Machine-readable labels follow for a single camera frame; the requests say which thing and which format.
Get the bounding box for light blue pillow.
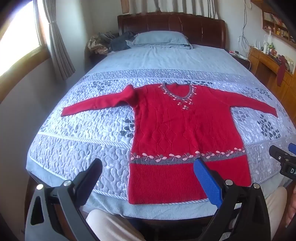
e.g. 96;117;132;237
125;31;193;50

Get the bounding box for dark wooden headboard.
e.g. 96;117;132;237
117;11;226;49

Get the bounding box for wooden desk cabinet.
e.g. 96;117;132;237
248;47;296;123

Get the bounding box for grey quilted bedspread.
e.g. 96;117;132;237
28;69;295;204

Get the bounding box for pile of dark clothes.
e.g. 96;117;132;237
87;31;135;55

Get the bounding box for grey window curtain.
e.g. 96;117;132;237
34;1;75;81

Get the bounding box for wooden wall shelf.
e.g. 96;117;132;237
251;0;295;49

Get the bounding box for white hanging cables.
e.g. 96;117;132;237
237;0;253;50

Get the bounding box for light blue bed sheet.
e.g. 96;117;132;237
26;45;295;220

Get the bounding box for red knit sweater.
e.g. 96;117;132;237
62;83;277;204

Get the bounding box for person's beige trouser leg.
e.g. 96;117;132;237
86;209;145;241

